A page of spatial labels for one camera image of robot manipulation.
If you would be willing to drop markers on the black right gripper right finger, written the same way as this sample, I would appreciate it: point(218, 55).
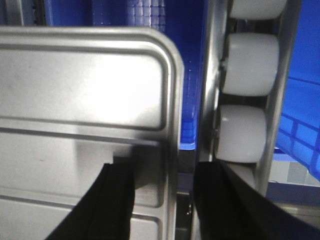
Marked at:
point(229, 209)

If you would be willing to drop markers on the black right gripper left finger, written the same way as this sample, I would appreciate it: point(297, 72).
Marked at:
point(105, 211)

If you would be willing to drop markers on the blue bin below right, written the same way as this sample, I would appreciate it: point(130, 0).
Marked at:
point(296, 94)

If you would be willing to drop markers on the blue bin below centre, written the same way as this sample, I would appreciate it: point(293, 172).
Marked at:
point(182, 22)

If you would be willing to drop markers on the blue bin below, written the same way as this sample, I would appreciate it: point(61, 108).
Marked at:
point(182, 22)
point(296, 94)

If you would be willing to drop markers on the silver metal tray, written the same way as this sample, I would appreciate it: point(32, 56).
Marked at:
point(73, 99)

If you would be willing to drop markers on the right white roller track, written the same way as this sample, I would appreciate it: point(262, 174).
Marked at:
point(240, 68)

